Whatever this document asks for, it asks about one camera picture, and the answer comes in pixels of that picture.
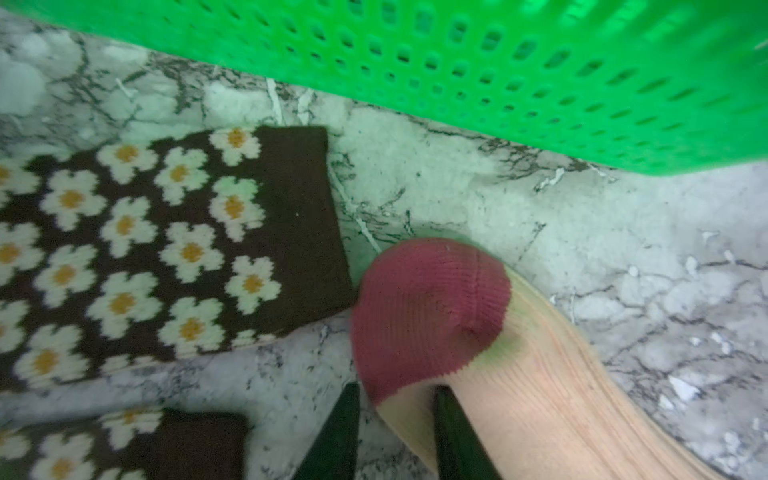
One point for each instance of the green plastic basket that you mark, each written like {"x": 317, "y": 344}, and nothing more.
{"x": 654, "y": 87}

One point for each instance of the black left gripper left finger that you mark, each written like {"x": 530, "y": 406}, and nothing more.
{"x": 333, "y": 455}

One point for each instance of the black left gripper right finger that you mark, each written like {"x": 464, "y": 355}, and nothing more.
{"x": 460, "y": 454}

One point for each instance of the striped beige maroon sock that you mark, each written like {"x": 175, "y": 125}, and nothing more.
{"x": 436, "y": 312}

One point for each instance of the brown daisy sock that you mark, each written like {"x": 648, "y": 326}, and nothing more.
{"x": 144, "y": 443}
{"x": 139, "y": 253}

